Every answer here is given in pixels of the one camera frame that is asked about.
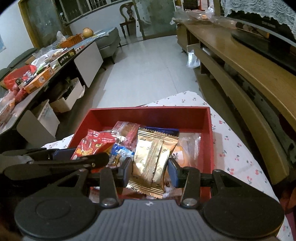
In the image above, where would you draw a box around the clear white bun packet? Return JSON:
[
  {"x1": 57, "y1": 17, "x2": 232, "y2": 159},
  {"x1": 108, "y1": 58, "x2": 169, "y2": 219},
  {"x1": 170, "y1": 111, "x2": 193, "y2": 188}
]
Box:
[{"x1": 172, "y1": 133, "x2": 203, "y2": 171}]

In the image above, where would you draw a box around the blue white snack packet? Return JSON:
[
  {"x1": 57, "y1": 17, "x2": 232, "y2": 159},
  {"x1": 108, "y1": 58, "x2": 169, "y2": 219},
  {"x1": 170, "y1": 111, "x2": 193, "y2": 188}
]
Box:
[{"x1": 107, "y1": 143, "x2": 134, "y2": 168}]

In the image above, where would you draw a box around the red popcorn snack packet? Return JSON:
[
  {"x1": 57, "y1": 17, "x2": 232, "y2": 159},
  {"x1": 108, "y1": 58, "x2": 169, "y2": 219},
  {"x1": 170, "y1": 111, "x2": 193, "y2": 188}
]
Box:
[{"x1": 71, "y1": 129, "x2": 116, "y2": 160}]

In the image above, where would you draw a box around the gold wafer snack packet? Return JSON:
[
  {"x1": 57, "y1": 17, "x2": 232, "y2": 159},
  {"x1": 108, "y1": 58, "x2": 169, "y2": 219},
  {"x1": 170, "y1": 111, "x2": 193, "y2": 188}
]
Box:
[{"x1": 128, "y1": 128, "x2": 179, "y2": 193}]

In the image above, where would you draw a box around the red transparent cake packet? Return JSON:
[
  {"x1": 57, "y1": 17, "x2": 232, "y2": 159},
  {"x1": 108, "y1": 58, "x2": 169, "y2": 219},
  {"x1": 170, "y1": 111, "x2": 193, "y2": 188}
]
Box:
[{"x1": 111, "y1": 121, "x2": 140, "y2": 151}]

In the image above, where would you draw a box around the purple blue snack packet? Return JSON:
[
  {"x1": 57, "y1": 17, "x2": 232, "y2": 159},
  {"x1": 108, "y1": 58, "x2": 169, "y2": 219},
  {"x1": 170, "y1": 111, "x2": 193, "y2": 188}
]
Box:
[{"x1": 145, "y1": 126, "x2": 180, "y2": 137}]

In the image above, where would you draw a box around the grey coffee table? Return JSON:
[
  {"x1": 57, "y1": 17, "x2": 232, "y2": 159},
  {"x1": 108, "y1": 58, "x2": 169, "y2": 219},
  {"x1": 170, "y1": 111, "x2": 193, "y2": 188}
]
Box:
[{"x1": 1, "y1": 42, "x2": 103, "y2": 151}]

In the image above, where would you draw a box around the white storage box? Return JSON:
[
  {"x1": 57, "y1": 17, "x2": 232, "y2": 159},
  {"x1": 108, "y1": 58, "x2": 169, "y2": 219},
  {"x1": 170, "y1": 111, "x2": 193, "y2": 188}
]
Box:
[{"x1": 50, "y1": 78, "x2": 85, "y2": 113}]

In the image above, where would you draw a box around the red cardboard box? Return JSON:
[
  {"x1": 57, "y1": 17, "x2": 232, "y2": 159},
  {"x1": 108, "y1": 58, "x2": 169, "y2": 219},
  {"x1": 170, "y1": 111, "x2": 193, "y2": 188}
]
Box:
[{"x1": 68, "y1": 105, "x2": 215, "y2": 203}]

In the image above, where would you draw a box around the orange cardboard box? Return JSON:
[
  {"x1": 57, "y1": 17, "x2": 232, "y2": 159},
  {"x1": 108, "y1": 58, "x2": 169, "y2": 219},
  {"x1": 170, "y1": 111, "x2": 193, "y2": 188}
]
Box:
[{"x1": 24, "y1": 67, "x2": 54, "y2": 94}]

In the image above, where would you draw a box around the red plastic bag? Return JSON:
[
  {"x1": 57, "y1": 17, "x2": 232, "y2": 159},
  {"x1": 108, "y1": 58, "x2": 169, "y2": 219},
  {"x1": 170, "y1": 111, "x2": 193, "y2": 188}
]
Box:
[{"x1": 3, "y1": 65, "x2": 37, "y2": 90}]

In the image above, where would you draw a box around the wooden tv cabinet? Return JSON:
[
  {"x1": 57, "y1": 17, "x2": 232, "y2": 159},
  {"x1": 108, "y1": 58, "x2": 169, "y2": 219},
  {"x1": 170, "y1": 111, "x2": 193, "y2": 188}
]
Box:
[{"x1": 173, "y1": 11, "x2": 295, "y2": 185}]

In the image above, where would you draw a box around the silver foil bag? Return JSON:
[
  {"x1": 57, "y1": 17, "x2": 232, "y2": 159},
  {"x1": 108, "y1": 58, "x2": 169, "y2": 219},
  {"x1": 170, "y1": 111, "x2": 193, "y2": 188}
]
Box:
[{"x1": 187, "y1": 50, "x2": 201, "y2": 69}]

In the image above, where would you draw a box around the orange basket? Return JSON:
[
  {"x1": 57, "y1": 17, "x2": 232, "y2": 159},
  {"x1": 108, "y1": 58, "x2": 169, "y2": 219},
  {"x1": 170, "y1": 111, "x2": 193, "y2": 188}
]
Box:
[{"x1": 59, "y1": 34, "x2": 83, "y2": 48}]

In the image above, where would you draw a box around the yellow round fruit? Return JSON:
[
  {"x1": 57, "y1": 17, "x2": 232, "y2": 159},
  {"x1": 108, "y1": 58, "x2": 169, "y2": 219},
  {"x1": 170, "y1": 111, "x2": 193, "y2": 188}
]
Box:
[{"x1": 82, "y1": 28, "x2": 94, "y2": 39}]

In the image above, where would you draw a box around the grey sofa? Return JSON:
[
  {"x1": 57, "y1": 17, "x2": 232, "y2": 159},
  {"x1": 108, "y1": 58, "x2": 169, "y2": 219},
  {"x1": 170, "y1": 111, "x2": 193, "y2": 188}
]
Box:
[{"x1": 95, "y1": 27, "x2": 121, "y2": 64}]

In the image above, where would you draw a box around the dark wooden chair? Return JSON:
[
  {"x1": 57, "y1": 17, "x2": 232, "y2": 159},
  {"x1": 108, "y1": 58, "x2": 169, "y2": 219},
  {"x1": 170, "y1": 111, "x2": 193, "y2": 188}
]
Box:
[{"x1": 119, "y1": 2, "x2": 136, "y2": 39}]

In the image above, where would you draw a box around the white lace cloth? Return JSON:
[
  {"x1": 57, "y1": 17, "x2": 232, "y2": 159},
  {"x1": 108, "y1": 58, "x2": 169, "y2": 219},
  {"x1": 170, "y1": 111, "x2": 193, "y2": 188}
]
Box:
[{"x1": 221, "y1": 0, "x2": 295, "y2": 38}]

